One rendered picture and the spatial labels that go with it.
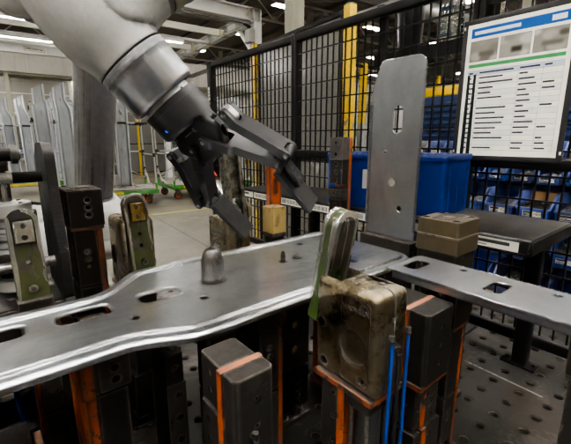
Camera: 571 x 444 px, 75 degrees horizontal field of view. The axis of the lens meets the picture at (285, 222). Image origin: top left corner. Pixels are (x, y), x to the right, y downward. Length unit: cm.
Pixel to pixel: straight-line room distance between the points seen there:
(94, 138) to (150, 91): 65
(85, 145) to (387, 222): 78
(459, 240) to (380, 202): 19
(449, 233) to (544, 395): 41
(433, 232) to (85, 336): 54
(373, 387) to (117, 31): 45
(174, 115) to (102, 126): 64
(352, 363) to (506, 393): 54
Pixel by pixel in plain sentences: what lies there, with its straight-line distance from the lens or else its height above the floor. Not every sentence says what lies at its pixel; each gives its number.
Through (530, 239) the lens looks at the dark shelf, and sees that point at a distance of 75.
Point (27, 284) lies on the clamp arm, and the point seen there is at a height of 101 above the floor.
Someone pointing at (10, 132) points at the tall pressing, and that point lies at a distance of 1016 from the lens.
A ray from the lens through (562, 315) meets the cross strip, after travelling 53.
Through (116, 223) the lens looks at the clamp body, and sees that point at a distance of 65.
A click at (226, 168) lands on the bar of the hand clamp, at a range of 68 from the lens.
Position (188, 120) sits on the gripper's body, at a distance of 47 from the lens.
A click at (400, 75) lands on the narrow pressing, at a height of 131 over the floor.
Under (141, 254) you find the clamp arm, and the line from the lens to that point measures 64.
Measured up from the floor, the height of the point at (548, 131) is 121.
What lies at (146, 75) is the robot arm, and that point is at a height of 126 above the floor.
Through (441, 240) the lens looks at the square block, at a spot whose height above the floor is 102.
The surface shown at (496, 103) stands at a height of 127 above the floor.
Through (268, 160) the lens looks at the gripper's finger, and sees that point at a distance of 46.
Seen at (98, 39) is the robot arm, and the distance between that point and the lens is 47.
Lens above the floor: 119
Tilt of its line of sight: 13 degrees down
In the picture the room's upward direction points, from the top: straight up
